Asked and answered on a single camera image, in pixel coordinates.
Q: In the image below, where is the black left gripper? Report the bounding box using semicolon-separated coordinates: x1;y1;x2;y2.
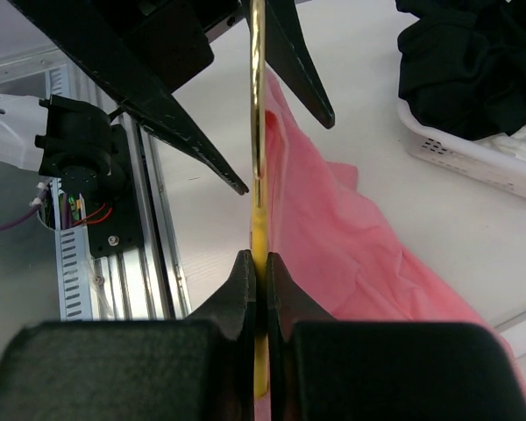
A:
11;0;335;196

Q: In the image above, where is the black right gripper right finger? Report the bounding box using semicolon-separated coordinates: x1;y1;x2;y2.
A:
267;253;526;420

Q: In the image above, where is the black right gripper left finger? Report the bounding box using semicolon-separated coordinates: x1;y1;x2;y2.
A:
0;250;255;420

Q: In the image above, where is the pink t shirt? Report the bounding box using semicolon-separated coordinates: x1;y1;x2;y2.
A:
256;75;526;420

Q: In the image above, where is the yellow hanger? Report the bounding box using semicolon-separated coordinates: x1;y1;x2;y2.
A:
245;1;269;399

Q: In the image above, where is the black t shirt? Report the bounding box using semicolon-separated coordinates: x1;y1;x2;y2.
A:
395;1;526;140

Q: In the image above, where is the white t shirt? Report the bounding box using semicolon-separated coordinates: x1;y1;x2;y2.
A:
477;125;526;162

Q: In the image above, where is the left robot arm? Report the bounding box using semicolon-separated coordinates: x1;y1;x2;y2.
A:
0;1;335;204

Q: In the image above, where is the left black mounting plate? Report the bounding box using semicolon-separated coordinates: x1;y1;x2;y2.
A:
87;125;144;259

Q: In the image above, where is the white plastic perforated basket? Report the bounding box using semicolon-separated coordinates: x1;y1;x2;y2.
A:
397;99;526;198

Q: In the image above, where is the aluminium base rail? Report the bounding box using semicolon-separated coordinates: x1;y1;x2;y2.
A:
0;47;192;321

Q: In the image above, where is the white slotted cable duct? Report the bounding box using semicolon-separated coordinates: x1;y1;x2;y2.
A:
47;65;93;321

